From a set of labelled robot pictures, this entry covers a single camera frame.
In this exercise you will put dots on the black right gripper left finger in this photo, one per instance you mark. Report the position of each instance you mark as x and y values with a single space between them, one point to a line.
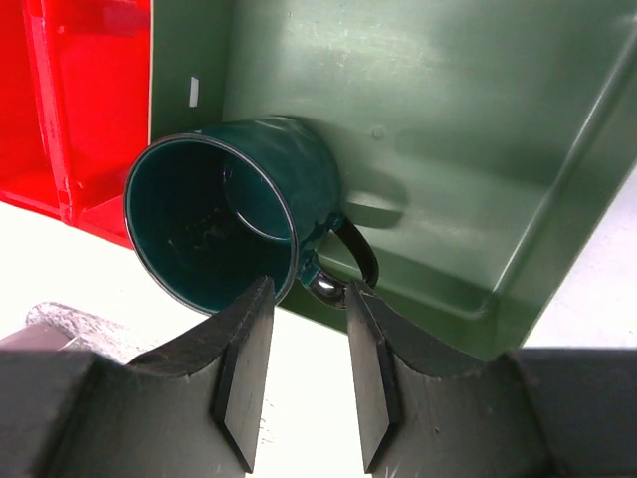
189 408

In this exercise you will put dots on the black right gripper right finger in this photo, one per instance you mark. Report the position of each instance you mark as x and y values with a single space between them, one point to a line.
426 409

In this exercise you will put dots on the dark green mug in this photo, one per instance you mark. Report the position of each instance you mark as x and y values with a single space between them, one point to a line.
211 211

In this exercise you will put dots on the mauve mug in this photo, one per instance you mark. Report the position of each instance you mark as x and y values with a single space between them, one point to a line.
35 337

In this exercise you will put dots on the clear textured oval tray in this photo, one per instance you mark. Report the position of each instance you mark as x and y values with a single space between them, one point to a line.
88 332

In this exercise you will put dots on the green plastic bin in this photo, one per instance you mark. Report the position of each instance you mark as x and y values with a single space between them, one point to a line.
479 142

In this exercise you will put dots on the red compartment bin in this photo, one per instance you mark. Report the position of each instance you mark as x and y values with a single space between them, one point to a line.
74 108

